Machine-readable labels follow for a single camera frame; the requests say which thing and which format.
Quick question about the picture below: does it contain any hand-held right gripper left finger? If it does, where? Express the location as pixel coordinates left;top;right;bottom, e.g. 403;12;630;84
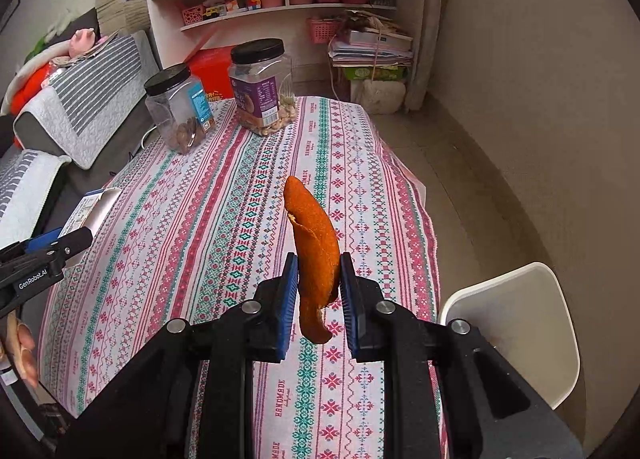
55;253;301;459

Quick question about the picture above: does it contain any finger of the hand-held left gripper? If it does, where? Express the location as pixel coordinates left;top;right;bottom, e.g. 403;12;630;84
50;227;96;261
22;229;63;255

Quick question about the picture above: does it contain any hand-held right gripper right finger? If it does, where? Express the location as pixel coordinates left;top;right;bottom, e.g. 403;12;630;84
340;251;586;459

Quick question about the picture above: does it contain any orange peel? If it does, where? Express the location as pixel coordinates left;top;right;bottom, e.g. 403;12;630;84
283;175;342;346

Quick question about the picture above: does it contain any white plastic bin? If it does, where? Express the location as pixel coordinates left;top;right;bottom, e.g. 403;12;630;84
439;262;581;410

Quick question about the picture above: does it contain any person's left hand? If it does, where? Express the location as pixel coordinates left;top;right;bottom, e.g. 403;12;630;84
0;311;39;388

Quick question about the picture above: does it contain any white carton with blue label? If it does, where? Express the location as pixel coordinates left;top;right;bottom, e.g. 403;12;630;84
61;187;123;240

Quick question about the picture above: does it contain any dark grey sofa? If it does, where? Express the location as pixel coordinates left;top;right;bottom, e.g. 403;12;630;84
0;6;166;250

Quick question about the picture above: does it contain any patterned tablecloth table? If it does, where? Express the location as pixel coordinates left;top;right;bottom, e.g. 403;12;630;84
37;95;451;459

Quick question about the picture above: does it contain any red cloth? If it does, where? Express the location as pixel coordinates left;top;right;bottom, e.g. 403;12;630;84
10;64;66;110

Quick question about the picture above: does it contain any blue label nut jar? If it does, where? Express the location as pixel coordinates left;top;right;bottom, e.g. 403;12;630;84
144;65;216;154

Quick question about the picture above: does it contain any pink plush toy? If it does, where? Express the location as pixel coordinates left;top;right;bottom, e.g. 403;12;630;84
67;28;98;60

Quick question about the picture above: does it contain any purple label nut jar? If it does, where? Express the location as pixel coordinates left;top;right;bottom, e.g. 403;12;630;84
227;39;298;137

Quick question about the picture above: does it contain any white stuffed sack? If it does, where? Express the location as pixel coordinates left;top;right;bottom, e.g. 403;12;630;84
355;80;407;114

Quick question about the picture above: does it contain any red gift box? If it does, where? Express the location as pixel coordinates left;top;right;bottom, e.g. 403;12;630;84
187;46;238;102

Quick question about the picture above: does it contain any green cardboard box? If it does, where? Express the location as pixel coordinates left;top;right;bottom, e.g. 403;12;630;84
342;66;408;82

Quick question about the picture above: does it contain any tall stack of books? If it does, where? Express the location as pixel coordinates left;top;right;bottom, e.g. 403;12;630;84
95;0;151;40

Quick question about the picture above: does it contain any tied stack of books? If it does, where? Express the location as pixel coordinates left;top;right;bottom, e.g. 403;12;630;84
327;9;416;68

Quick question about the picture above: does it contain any white cable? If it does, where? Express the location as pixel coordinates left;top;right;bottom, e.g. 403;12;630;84
327;64;351;102

